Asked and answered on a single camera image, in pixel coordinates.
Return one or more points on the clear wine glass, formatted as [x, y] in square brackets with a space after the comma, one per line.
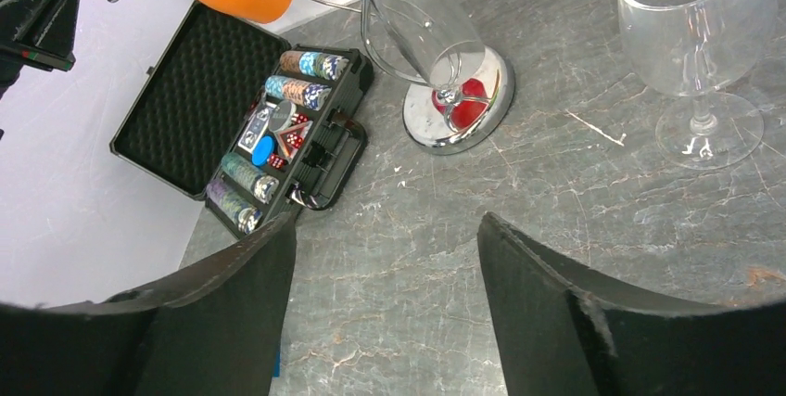
[435, 37]
[691, 51]

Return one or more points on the blue poker chip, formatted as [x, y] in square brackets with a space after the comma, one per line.
[263, 150]

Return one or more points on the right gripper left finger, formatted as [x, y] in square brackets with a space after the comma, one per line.
[212, 328]

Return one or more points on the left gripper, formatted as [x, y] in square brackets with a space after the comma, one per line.
[36, 33]

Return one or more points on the black poker chip case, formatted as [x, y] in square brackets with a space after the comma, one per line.
[221, 85]

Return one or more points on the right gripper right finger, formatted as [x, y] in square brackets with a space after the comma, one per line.
[563, 328]

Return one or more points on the chrome wine glass rack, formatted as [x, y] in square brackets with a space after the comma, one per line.
[444, 126]

